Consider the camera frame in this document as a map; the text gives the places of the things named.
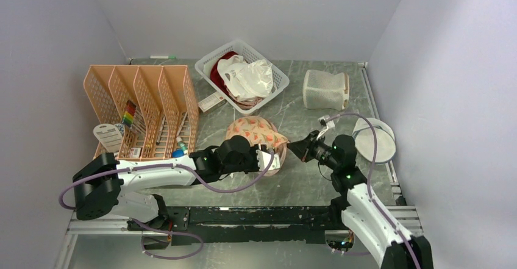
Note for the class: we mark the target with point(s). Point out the small items in organizer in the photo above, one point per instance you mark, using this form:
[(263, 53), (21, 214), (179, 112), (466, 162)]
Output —
[(135, 152)]

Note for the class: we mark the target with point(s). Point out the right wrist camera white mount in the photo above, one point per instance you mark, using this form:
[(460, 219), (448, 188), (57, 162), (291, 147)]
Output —
[(326, 124)]

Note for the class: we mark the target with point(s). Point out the white paper tag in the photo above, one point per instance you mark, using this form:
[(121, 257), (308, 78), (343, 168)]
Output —
[(110, 138)]

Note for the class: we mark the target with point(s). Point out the blue bottle cap item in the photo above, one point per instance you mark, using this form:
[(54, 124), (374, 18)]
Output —
[(181, 150)]

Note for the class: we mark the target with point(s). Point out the small white red box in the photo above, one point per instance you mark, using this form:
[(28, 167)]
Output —
[(211, 102)]

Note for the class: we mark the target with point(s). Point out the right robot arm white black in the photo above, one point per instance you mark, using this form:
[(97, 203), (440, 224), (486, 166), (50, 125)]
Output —
[(358, 208)]

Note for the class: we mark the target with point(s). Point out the white satin garment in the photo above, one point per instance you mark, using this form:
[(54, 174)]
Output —
[(246, 81)]

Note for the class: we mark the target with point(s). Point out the red velvet garment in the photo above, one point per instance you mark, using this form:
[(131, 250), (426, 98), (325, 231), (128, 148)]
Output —
[(214, 74)]

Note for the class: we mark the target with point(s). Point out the orange plastic file organizer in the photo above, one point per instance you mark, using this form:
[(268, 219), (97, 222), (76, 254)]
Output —
[(167, 106)]

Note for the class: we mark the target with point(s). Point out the white plastic laundry basket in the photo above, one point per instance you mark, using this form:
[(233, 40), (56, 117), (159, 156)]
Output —
[(204, 66)]

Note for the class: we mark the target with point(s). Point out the floral mesh laundry bag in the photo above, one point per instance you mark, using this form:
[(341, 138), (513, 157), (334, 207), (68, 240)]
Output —
[(258, 130)]

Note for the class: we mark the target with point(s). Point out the pink beige bra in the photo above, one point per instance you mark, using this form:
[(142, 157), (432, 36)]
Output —
[(248, 104)]

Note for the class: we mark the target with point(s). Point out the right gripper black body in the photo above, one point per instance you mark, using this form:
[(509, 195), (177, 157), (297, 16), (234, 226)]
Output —
[(322, 152)]

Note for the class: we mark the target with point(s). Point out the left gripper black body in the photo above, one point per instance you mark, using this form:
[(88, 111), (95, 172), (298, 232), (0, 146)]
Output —
[(250, 162)]

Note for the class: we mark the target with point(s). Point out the white green marker pen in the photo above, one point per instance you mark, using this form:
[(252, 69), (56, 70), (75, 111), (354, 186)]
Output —
[(162, 57)]

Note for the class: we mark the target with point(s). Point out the rainbow colour swatch card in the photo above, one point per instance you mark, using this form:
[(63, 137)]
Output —
[(129, 114)]

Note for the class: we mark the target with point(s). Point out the cylindrical white mesh laundry bag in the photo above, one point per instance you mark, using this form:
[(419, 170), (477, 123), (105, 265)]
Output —
[(323, 90)]

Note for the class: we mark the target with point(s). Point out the left wrist camera silver box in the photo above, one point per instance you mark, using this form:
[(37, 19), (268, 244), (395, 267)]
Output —
[(268, 162)]

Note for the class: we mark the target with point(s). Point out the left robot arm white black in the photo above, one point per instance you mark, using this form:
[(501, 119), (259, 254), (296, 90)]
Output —
[(107, 185)]

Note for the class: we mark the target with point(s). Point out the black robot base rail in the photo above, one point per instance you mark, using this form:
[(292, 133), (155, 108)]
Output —
[(309, 224)]

